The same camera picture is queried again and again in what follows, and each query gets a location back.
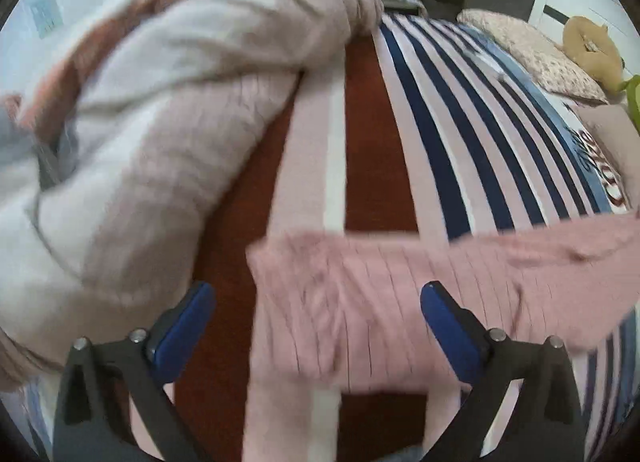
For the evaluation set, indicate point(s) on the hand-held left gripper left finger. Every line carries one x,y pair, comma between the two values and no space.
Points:
182,329

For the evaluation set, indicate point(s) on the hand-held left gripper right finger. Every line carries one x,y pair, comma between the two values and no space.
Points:
450,332

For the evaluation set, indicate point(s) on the pink knit pants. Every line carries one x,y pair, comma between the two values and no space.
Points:
360,302

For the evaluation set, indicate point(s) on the beige and pink duvet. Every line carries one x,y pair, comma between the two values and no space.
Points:
150,141

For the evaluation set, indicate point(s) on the striped bed blanket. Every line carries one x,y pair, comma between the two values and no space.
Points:
375,141

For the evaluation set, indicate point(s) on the small white box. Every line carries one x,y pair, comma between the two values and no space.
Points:
497,72

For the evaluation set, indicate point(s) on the floral pillow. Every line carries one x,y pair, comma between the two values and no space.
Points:
530,49

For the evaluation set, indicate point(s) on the green avocado plush toy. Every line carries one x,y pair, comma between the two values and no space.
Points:
634,101

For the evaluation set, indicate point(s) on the brown plush toy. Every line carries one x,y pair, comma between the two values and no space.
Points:
600,61

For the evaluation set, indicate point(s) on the light blue wall poster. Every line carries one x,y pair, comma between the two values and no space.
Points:
46,15

